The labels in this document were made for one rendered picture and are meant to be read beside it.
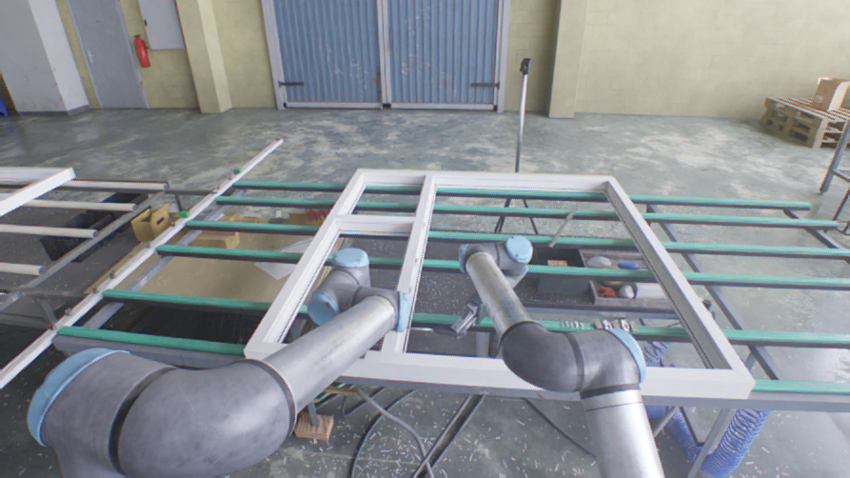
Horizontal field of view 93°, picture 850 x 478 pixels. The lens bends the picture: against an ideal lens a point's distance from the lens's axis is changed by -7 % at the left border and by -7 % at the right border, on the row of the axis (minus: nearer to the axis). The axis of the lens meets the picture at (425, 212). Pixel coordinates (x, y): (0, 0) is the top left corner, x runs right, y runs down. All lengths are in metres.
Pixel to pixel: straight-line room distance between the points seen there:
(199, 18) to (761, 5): 8.83
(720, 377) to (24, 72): 10.75
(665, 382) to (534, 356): 0.61
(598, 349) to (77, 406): 0.80
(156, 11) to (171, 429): 8.65
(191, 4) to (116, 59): 2.25
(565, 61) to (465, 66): 1.58
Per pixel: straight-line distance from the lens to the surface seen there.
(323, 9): 7.77
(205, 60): 8.44
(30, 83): 10.73
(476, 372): 1.31
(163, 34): 9.00
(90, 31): 10.20
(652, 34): 7.95
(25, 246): 3.40
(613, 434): 0.92
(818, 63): 9.29
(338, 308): 1.01
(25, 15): 10.34
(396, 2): 7.48
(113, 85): 10.19
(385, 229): 2.04
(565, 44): 7.20
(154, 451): 0.52
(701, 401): 1.56
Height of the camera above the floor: 1.90
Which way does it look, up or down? 28 degrees down
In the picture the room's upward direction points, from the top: 1 degrees counter-clockwise
